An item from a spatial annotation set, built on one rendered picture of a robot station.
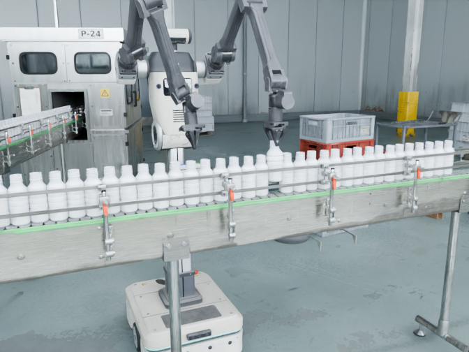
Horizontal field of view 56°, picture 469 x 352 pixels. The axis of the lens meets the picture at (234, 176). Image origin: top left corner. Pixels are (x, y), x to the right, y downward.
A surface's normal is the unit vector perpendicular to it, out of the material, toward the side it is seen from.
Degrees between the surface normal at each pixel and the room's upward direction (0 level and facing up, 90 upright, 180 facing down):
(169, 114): 90
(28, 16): 90
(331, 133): 90
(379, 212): 90
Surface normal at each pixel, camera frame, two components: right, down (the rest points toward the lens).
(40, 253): 0.39, 0.20
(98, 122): 0.08, 0.22
